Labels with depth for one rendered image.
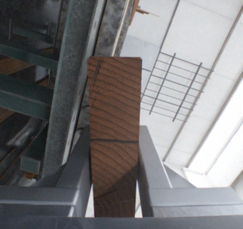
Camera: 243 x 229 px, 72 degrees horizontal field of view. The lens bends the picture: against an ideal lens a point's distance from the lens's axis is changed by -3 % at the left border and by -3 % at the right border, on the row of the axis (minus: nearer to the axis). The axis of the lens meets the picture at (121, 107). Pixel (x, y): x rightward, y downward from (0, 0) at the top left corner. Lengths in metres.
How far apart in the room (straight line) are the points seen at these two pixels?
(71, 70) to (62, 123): 0.10
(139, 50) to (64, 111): 5.55
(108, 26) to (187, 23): 6.41
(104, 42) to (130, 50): 5.51
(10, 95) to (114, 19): 0.33
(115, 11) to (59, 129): 0.23
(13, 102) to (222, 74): 7.26
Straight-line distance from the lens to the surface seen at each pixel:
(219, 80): 7.44
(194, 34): 6.77
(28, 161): 0.40
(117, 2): 0.31
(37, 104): 0.48
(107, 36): 0.31
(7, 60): 1.62
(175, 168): 8.82
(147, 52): 5.85
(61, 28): 1.00
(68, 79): 0.30
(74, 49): 0.28
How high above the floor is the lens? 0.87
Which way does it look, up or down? 5 degrees up
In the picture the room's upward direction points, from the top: 107 degrees clockwise
